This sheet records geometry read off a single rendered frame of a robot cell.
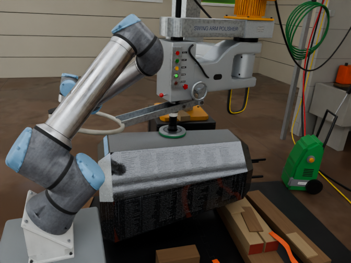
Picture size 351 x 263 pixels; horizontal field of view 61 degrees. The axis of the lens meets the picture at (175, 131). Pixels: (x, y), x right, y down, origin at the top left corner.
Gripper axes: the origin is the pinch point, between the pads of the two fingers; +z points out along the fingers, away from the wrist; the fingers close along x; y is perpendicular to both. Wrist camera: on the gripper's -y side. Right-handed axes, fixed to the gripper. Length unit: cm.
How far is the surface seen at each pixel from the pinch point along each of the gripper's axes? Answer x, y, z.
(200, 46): 126, 25, -71
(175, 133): 75, 42, -2
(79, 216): -32, 51, 18
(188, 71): 70, 43, -51
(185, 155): 63, 59, 6
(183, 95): 71, 43, -33
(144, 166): 40, 40, 17
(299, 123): 366, 119, 1
